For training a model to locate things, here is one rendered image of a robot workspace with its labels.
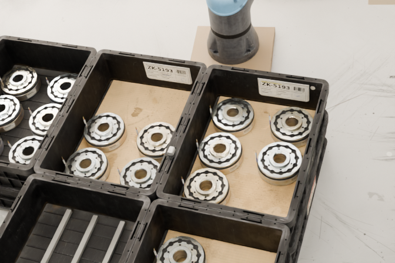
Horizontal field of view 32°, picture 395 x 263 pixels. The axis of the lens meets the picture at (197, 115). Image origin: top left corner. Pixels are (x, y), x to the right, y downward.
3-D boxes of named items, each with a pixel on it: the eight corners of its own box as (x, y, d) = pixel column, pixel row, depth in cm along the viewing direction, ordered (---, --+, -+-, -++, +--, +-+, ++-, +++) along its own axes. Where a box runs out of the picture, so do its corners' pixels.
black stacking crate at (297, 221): (214, 95, 178) (209, 65, 170) (328, 113, 170) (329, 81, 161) (164, 225, 155) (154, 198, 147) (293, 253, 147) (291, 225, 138)
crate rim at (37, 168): (101, 54, 180) (99, 47, 178) (210, 69, 171) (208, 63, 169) (33, 177, 157) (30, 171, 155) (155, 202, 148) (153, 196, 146)
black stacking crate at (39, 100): (14, 65, 196) (0, 36, 187) (109, 79, 187) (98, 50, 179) (-58, 177, 173) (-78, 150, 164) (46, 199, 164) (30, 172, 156)
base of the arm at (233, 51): (208, 29, 207) (205, 4, 199) (259, 27, 205) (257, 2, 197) (206, 65, 197) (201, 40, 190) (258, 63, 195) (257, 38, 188)
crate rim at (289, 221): (210, 69, 171) (208, 63, 169) (330, 86, 162) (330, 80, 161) (155, 202, 148) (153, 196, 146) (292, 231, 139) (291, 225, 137)
